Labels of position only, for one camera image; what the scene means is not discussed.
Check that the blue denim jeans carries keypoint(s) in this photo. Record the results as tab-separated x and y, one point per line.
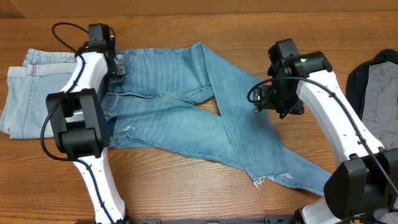
193	102

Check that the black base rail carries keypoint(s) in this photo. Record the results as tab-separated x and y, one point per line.
211	221

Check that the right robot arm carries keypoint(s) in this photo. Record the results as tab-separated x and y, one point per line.
366	177

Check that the folded light blue jeans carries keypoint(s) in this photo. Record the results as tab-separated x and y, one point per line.
41	73

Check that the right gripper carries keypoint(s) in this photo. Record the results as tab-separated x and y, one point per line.
258	99

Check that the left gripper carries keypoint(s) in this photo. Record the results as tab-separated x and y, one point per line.
122	69

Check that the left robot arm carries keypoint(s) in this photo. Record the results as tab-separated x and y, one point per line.
79	126

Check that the grey cargo pants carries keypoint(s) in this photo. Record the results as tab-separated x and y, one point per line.
380	107

